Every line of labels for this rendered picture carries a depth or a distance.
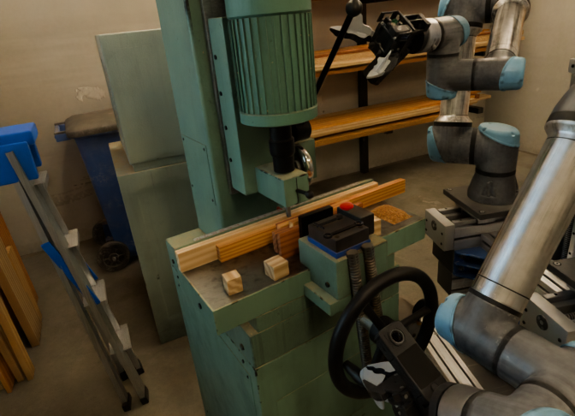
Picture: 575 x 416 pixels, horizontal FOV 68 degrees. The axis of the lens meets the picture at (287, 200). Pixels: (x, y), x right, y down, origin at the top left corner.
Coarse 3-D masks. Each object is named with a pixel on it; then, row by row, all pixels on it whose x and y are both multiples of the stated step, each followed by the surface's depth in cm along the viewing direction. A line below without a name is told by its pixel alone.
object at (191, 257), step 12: (348, 192) 117; (360, 192) 119; (312, 204) 112; (324, 204) 113; (276, 216) 107; (240, 228) 103; (252, 228) 103; (216, 240) 98; (180, 252) 95; (192, 252) 96; (204, 252) 97; (216, 252) 99; (180, 264) 95; (192, 264) 97
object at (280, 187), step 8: (256, 168) 106; (264, 168) 105; (272, 168) 105; (256, 176) 108; (264, 176) 104; (272, 176) 100; (280, 176) 99; (288, 176) 98; (296, 176) 98; (304, 176) 99; (264, 184) 105; (272, 184) 101; (280, 184) 98; (288, 184) 97; (296, 184) 98; (304, 184) 100; (264, 192) 106; (272, 192) 102; (280, 192) 99; (288, 192) 98; (280, 200) 100; (288, 200) 99; (296, 200) 100; (304, 200) 101
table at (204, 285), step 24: (408, 240) 109; (216, 264) 98; (240, 264) 97; (288, 264) 95; (192, 288) 91; (216, 288) 89; (264, 288) 88; (288, 288) 91; (312, 288) 91; (216, 312) 83; (240, 312) 86; (264, 312) 89; (336, 312) 87
